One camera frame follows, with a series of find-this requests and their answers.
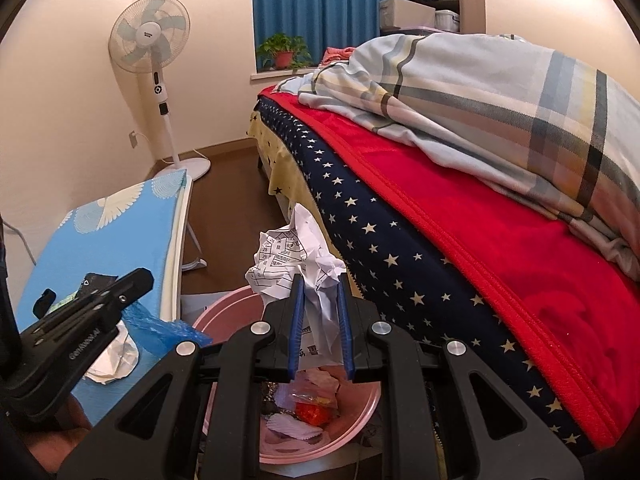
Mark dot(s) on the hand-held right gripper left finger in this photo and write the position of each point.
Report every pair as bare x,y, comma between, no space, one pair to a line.
296,330

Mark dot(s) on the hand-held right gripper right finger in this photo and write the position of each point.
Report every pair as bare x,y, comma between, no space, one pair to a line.
346,330

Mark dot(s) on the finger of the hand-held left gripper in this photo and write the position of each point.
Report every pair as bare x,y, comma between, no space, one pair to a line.
130,282
45,301

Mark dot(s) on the clear plastic packet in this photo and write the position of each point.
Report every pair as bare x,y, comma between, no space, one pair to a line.
315,391

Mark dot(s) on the pink plastic bin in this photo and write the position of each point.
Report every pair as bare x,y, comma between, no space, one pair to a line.
225,310

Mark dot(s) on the printed paper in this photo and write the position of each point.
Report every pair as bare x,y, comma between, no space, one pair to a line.
300,255

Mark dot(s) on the red plastic bag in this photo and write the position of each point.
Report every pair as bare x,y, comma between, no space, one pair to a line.
311,412

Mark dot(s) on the person's left hand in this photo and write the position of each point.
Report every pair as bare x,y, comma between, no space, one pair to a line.
70,412

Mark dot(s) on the black plastic wrapper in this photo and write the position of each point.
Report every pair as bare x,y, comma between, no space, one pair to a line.
95,282

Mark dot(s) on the white folding table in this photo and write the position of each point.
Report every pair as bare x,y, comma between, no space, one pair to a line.
177,260

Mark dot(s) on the table with blue cloth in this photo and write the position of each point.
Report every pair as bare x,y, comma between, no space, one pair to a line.
125,230

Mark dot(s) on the white crumpled tissue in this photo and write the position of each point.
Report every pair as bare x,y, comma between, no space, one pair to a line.
117,360

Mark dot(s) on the blue plastic bag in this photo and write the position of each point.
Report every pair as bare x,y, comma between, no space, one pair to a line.
155,332

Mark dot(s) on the white printed box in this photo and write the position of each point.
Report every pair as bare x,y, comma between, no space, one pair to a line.
197,306

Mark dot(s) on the navy star bed sheet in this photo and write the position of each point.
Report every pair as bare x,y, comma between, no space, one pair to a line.
400,250

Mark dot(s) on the yellow star bed skirt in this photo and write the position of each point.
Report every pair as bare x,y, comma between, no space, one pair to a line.
285,180

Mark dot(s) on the plaid quilt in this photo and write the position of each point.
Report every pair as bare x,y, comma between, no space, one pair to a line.
475,110

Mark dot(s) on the potted green plant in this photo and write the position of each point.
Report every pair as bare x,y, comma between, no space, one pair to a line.
282,57

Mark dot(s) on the pink clothes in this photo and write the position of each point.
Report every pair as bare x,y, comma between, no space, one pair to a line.
337,55

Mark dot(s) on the grey storage box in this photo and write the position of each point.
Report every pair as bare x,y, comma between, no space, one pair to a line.
405,15

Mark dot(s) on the translucent storage box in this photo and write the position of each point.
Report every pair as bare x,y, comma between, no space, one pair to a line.
446,21

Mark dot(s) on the blue curtain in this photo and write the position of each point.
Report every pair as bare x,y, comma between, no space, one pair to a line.
325,5

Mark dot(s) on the white wall outlet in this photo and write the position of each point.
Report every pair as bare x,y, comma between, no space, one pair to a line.
133,139

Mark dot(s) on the white pedestal fan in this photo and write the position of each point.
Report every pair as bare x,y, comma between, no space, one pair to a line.
162,105

